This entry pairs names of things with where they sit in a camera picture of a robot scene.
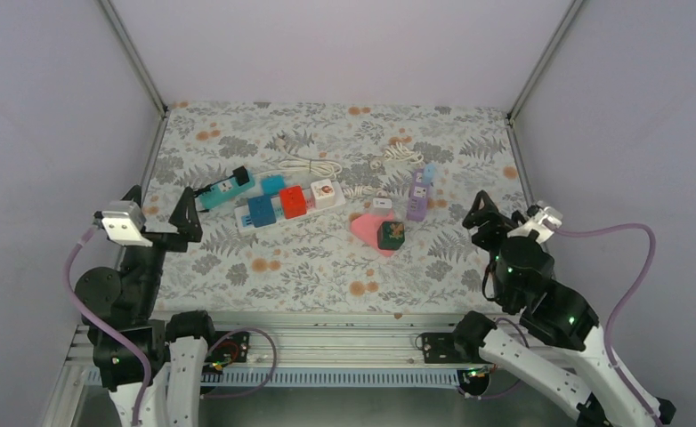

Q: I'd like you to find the purple power strip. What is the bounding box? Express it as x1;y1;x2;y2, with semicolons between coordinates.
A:
406;169;432;222

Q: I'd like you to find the blue cube socket adapter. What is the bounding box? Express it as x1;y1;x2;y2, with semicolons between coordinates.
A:
247;195;276;228

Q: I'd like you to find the dark green cube socket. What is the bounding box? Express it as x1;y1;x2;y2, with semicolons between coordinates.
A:
377;221;405;251

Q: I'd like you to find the orange cube socket adapter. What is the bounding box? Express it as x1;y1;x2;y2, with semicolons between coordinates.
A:
279;186;307;220

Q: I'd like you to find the white tiger cube socket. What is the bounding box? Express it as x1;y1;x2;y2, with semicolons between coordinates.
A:
310;179;336;209

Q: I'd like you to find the black small charger with cable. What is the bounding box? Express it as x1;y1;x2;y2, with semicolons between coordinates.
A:
194;166;251;197

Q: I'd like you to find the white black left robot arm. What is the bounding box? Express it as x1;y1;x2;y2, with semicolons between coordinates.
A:
62;185;219;426

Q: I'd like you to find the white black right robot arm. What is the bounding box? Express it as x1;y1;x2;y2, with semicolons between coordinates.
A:
452;190;676;426

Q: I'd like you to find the cyan flat plug adapter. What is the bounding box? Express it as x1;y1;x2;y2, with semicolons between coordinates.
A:
261;174;286;196

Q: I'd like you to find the teal power strip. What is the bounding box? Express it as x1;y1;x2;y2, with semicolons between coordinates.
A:
196;176;255;210

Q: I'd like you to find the white long power strip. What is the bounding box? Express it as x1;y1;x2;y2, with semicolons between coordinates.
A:
234;182;347;237

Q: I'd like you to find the floral patterned table mat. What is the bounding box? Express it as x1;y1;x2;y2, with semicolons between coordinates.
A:
144;101;527;314

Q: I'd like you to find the pink power strip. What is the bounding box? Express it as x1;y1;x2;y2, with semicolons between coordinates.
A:
350;212;395;257

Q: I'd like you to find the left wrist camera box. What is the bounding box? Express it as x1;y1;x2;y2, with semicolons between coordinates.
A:
94;200;153;247

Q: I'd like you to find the white braided cable bundle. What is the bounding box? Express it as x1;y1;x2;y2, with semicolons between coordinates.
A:
342;141;425;200

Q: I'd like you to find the aluminium corner frame rail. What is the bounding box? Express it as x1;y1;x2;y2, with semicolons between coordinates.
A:
97;0;167;119

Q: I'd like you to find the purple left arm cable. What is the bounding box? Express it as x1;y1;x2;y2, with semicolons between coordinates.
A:
64;226;279;427

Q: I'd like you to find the aluminium front rail base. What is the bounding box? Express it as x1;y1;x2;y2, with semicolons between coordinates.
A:
64;312;598;387

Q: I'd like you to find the white coiled power cable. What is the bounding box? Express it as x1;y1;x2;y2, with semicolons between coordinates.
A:
252;133;344;181

